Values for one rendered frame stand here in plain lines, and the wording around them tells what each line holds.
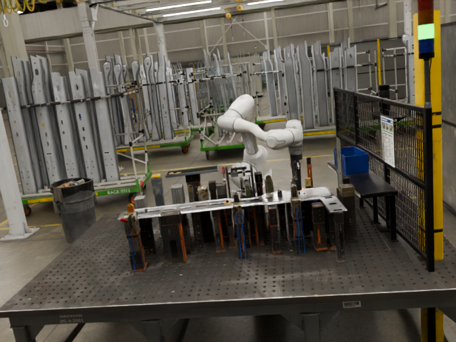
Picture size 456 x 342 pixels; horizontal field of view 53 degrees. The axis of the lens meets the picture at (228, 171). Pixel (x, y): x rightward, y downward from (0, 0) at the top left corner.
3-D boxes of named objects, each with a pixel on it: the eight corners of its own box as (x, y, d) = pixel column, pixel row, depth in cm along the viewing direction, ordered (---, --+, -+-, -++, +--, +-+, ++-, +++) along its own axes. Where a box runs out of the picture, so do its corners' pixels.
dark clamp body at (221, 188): (220, 240, 318) (213, 186, 309) (220, 233, 330) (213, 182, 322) (235, 238, 317) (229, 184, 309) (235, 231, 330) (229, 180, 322)
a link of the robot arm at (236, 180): (242, 195, 377) (221, 178, 375) (254, 178, 384) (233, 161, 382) (249, 190, 362) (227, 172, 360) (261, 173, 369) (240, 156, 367)
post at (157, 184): (159, 238, 334) (150, 180, 324) (161, 234, 342) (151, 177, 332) (169, 237, 334) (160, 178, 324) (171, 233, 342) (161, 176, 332)
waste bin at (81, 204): (53, 248, 541) (39, 189, 525) (72, 231, 593) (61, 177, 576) (93, 245, 534) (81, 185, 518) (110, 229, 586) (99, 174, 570)
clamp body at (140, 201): (140, 250, 316) (131, 200, 308) (142, 243, 327) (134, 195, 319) (153, 248, 316) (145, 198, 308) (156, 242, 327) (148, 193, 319)
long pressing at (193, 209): (115, 223, 287) (114, 220, 287) (122, 212, 309) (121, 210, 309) (335, 197, 285) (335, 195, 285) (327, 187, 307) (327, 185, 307)
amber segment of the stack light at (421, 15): (421, 24, 210) (421, 11, 208) (415, 26, 216) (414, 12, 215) (436, 23, 210) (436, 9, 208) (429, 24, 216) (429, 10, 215)
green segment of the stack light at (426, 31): (421, 39, 211) (421, 25, 210) (415, 39, 218) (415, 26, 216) (436, 37, 211) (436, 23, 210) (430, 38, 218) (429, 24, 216)
